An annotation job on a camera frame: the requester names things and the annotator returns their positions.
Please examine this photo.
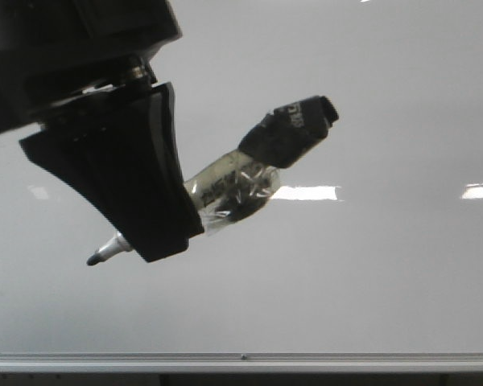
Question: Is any aluminium whiteboard tray rail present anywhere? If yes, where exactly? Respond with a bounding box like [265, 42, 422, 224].
[0, 353, 483, 374]

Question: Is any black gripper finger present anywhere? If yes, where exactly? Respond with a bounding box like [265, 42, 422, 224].
[20, 83, 204, 262]

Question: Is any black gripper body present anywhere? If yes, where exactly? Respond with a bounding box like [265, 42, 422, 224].
[0, 50, 156, 134]

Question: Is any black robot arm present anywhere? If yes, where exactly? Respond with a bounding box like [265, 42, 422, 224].
[0, 1, 203, 262]

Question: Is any white whiteboard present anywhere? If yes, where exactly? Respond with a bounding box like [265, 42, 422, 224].
[0, 1, 483, 354]

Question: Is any black whiteboard marker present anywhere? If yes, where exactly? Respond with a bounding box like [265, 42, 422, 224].
[86, 95, 340, 267]

